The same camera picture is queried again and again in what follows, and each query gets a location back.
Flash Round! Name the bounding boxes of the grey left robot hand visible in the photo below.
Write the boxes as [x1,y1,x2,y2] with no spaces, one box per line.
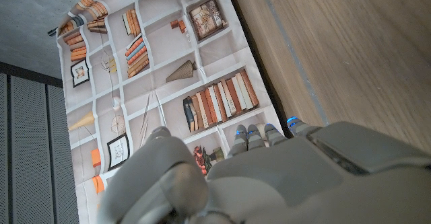
[97,116,431,224]

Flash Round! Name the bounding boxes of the printed bookshelf backdrop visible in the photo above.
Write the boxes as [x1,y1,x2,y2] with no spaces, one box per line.
[55,0,287,224]

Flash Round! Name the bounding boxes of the dark perforated partition panel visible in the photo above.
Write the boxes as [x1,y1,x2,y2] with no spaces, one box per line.
[0,61,80,224]

